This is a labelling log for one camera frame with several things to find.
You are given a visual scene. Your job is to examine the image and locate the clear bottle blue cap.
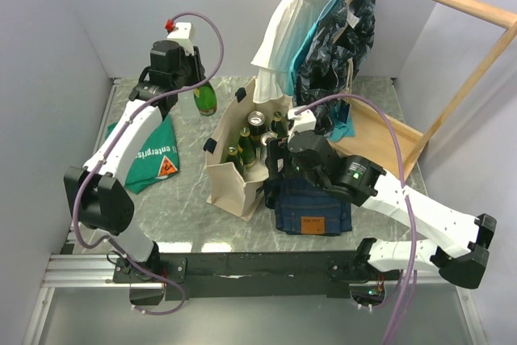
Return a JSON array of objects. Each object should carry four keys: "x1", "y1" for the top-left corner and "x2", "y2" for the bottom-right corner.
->
[{"x1": 179, "y1": 92, "x2": 200, "y2": 124}]

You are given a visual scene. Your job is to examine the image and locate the beige canvas tote bag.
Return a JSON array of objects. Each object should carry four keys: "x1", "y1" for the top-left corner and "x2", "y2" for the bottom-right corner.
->
[{"x1": 204, "y1": 78, "x2": 292, "y2": 221}]

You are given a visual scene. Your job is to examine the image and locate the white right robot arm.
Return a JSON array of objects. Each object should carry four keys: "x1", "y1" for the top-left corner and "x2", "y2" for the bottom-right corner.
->
[{"x1": 266, "y1": 131, "x2": 497, "y2": 289}]

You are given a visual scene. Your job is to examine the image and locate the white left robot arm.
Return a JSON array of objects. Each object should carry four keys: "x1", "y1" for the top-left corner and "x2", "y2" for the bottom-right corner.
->
[{"x1": 64, "y1": 38, "x2": 204, "y2": 282}]

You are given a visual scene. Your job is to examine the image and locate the teal garment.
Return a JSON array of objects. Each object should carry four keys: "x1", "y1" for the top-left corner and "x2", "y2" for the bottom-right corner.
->
[{"x1": 288, "y1": 0, "x2": 356, "y2": 144}]

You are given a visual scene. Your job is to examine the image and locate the silver can red tab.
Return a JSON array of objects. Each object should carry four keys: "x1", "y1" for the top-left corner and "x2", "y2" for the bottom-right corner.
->
[{"x1": 260, "y1": 131, "x2": 277, "y2": 163}]

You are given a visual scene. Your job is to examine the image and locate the folded blue jeans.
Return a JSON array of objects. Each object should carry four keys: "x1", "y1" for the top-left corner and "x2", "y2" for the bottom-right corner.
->
[{"x1": 274, "y1": 179, "x2": 352, "y2": 236}]

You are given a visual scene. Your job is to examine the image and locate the dark can silver top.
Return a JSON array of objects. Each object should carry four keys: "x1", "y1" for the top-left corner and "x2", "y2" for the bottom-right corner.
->
[{"x1": 247, "y1": 111, "x2": 267, "y2": 142}]

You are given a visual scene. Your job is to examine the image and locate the wooden clothes rack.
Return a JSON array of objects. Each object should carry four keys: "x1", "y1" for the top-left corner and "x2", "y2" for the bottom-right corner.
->
[{"x1": 284, "y1": 0, "x2": 517, "y2": 184}]

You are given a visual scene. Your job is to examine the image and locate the green t-shirt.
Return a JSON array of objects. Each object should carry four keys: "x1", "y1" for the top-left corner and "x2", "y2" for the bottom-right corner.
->
[{"x1": 124, "y1": 116, "x2": 180, "y2": 194}]

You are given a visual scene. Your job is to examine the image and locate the dark patterned shirt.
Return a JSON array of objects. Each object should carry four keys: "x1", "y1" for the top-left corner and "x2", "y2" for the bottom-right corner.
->
[{"x1": 291, "y1": 0, "x2": 377, "y2": 142}]

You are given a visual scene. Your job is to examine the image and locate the black base bar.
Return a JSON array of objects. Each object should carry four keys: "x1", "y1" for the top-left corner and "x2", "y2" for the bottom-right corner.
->
[{"x1": 111, "y1": 251, "x2": 389, "y2": 305}]

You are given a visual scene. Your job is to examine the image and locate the white pleated garment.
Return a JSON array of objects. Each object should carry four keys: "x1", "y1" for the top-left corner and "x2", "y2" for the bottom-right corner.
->
[{"x1": 251, "y1": 0, "x2": 327, "y2": 103}]

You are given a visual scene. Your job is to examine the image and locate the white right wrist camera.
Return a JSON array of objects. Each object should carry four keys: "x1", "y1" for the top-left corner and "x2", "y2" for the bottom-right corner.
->
[{"x1": 287, "y1": 108, "x2": 317, "y2": 137}]

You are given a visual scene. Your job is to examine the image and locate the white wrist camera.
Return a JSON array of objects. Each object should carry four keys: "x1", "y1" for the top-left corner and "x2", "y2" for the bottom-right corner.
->
[
  {"x1": 287, "y1": 108, "x2": 317, "y2": 137},
  {"x1": 165, "y1": 19, "x2": 195, "y2": 56}
]

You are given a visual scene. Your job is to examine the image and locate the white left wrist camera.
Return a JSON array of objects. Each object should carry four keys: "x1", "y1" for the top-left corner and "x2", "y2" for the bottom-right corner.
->
[{"x1": 165, "y1": 19, "x2": 195, "y2": 56}]

